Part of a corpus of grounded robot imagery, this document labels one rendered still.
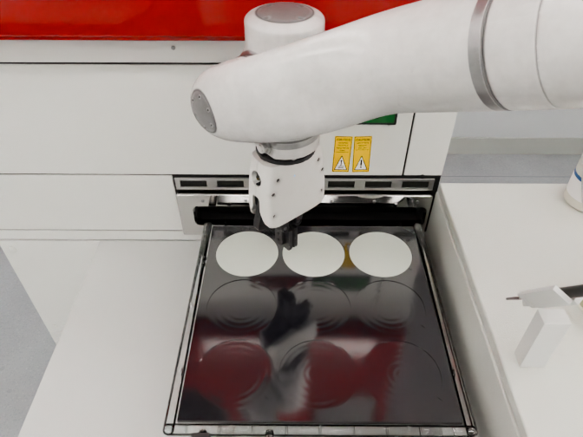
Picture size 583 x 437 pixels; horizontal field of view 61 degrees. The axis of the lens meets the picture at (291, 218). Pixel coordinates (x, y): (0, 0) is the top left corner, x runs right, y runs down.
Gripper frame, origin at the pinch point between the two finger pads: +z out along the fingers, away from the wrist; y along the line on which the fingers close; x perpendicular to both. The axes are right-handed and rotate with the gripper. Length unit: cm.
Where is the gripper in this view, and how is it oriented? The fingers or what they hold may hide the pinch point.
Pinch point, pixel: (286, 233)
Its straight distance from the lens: 71.7
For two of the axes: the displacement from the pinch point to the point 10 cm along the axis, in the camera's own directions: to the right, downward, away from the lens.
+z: 0.0, 7.4, 6.7
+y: 7.6, -4.4, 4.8
